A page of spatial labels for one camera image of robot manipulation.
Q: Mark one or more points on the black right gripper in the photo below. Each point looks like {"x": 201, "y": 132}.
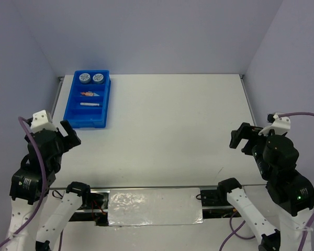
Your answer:
{"x": 245, "y": 129}

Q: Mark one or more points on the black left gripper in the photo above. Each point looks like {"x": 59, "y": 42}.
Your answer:
{"x": 72, "y": 139}

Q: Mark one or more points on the white marker blue cap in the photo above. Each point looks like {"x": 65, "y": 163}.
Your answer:
{"x": 89, "y": 104}

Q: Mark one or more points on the orange pen cap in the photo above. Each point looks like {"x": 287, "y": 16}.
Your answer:
{"x": 87, "y": 94}

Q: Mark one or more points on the blue jar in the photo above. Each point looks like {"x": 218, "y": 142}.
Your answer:
{"x": 98, "y": 78}
{"x": 84, "y": 78}

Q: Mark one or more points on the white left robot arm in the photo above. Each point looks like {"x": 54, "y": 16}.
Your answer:
{"x": 31, "y": 185}

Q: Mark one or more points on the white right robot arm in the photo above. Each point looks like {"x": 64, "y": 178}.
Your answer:
{"x": 294, "y": 197}

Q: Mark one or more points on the blue plastic divided bin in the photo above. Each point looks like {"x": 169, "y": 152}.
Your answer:
{"x": 83, "y": 116}

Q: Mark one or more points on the silver foil tape sheet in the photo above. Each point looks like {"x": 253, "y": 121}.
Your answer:
{"x": 150, "y": 207}

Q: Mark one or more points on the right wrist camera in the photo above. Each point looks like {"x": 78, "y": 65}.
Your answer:
{"x": 279, "y": 124}

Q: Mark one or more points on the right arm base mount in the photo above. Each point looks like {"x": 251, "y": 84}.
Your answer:
{"x": 213, "y": 207}

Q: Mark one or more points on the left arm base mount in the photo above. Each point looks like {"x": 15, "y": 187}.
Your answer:
{"x": 94, "y": 207}

